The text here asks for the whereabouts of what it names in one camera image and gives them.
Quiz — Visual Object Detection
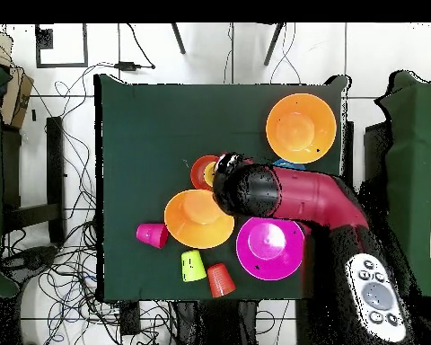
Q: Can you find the black stand base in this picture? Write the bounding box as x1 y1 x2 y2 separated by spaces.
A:
6 245 60 272

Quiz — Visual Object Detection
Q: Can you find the dark blue bowl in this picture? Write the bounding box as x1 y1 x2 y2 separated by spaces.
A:
272 158 306 171

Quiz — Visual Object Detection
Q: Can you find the green cup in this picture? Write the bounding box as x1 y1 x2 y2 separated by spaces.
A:
180 249 208 283

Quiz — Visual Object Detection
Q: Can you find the black bench frame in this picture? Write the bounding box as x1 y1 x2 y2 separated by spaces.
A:
1 116 67 245

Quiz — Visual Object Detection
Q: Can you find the red cup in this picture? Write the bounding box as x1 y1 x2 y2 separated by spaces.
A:
136 222 170 250

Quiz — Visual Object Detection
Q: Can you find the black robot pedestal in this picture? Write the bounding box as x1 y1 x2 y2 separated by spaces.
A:
172 299 260 345

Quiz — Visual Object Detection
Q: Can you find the cardboard box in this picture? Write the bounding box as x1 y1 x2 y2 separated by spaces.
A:
0 30 35 130

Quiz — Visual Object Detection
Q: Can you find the large pink bowl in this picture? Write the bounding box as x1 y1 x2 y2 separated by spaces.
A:
235 216 306 282

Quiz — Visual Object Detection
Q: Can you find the small red bowl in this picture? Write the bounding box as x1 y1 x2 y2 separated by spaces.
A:
189 155 221 191

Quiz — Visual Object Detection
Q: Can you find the orange cup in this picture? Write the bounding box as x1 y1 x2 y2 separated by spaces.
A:
207 262 237 299

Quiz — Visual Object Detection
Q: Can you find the dark green tablecloth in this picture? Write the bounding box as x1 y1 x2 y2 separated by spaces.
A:
92 73 351 301

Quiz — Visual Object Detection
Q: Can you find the large orange bowl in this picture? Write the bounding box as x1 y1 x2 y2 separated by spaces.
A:
163 189 235 250
265 93 338 165

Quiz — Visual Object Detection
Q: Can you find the black tripod leg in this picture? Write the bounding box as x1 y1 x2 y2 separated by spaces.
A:
170 22 187 56
263 22 285 66

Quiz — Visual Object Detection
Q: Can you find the black power adapter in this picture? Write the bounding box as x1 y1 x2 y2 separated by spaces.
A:
115 61 144 72

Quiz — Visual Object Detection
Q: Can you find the yellow cup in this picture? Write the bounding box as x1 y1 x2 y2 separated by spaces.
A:
203 161 217 189

